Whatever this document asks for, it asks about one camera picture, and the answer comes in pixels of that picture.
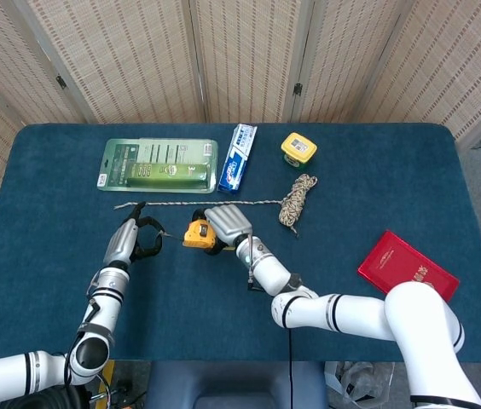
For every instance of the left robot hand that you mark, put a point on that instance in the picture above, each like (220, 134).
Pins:
(123, 240)

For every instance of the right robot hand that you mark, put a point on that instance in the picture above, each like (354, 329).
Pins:
(230, 223)

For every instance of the yellow tape measure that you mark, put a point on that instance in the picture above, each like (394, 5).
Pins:
(200, 235)

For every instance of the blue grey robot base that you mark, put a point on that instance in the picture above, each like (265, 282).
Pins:
(236, 383)

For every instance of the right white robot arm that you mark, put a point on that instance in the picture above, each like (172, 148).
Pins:
(351, 313)

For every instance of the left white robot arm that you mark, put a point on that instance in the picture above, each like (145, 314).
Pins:
(104, 298)

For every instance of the blue white toothpaste box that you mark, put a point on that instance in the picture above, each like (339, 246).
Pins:
(237, 159)

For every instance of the blue felt table cloth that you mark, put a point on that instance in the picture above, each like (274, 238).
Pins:
(53, 255)

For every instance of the green blister pack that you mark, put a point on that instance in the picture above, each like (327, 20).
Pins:
(157, 170)

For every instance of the yellow lidded small container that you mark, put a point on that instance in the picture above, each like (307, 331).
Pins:
(298, 147)

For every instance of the bamboo folding screen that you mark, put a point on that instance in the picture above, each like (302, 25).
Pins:
(245, 64)

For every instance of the red certificate booklet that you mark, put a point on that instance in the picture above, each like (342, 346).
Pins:
(396, 264)

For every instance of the black round stool seat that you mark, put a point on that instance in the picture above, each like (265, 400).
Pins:
(53, 400)

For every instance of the crumpled clear plastic bag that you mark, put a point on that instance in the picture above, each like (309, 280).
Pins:
(362, 379)

